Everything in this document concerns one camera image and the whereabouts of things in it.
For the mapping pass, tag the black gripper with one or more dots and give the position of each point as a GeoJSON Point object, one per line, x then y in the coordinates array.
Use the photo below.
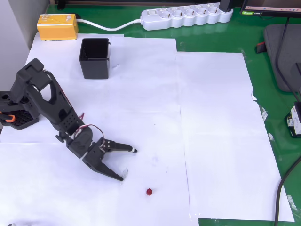
{"type": "Point", "coordinates": [96, 154]}

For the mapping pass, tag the red plastic pawn piece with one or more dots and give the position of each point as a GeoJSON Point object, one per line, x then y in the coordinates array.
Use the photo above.
{"type": "Point", "coordinates": [149, 191]}

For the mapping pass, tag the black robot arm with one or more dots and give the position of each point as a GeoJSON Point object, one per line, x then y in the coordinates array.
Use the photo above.
{"type": "Point", "coordinates": [47, 103]}

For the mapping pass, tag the black square cup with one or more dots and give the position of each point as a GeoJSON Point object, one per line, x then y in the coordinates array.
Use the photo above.
{"type": "Point", "coordinates": [95, 68]}

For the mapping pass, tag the yellow cardboard box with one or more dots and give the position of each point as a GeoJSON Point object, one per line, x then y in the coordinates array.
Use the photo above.
{"type": "Point", "coordinates": [57, 27]}

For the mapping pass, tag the white paper table cover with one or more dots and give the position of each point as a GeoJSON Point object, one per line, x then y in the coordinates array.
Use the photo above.
{"type": "Point", "coordinates": [141, 106]}

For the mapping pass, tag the orange clamp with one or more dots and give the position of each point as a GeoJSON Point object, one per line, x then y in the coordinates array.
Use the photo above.
{"type": "Point", "coordinates": [10, 118]}

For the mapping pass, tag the green desk mat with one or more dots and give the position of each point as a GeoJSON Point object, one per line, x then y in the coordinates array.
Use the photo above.
{"type": "Point", "coordinates": [211, 40]}

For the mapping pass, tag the white power strip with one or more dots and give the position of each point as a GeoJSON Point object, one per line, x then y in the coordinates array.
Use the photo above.
{"type": "Point", "coordinates": [188, 17]}

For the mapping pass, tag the red black usb stick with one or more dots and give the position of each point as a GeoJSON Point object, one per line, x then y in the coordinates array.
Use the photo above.
{"type": "Point", "coordinates": [260, 47]}

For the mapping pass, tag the small circuit board device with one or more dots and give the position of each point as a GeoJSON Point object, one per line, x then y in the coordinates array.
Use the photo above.
{"type": "Point", "coordinates": [295, 122]}

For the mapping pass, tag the grey padded sleeve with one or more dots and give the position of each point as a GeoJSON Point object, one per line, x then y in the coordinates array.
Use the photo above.
{"type": "Point", "coordinates": [272, 58]}

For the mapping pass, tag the black plug adapter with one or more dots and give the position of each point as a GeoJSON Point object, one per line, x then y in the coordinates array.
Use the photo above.
{"type": "Point", "coordinates": [226, 5]}

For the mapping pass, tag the monitor with green sticker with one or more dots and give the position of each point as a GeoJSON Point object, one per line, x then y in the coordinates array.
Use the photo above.
{"type": "Point", "coordinates": [270, 8]}

